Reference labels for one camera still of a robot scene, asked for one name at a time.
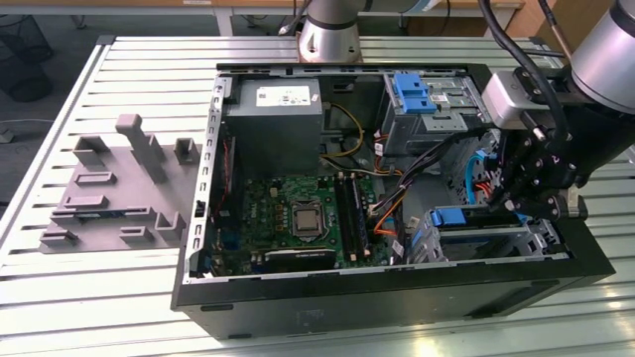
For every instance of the white framed desk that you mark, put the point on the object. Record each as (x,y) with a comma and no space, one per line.
(512,18)

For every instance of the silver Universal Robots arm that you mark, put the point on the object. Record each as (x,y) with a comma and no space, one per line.
(605,56)

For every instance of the black PC case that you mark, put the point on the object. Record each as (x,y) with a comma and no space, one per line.
(348,308)

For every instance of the metal disk bay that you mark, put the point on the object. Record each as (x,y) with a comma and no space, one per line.
(477,233)

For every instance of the metal optical drive cage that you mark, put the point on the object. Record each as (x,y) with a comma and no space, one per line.
(437,126)

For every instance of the green motherboard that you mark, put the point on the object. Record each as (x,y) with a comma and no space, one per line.
(264,208)

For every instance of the blue drive latch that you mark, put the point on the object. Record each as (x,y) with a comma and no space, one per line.
(414,104)

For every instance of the grey power supply unit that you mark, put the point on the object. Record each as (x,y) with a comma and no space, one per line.
(278,141)

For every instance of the grey power adapter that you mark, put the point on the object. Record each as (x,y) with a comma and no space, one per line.
(5,134)

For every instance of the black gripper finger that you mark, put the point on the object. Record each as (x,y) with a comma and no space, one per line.
(546,204)
(521,167)

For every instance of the grey parts rack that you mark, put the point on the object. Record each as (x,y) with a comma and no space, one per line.
(125,193)

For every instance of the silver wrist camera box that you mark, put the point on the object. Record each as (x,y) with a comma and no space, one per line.
(506,100)

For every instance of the black graphics card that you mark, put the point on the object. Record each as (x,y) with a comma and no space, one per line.
(298,260)

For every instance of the wooden cabinet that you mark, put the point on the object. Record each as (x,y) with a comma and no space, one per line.
(586,11)

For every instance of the CPU socket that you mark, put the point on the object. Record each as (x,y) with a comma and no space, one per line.
(296,205)

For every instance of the silver CPU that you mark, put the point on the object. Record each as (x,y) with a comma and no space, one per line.
(308,221)

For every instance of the black mesh wastebasket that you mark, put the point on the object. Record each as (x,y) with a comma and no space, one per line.
(25,74)

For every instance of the hard disk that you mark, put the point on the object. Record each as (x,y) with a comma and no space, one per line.
(446,217)

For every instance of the dark RAM stick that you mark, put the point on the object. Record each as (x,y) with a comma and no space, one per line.
(346,215)

